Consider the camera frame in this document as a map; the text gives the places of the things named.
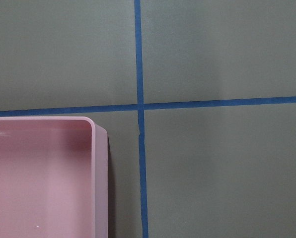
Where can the pink plastic bin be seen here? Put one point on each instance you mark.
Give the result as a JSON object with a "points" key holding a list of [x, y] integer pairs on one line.
{"points": [[53, 178]]}

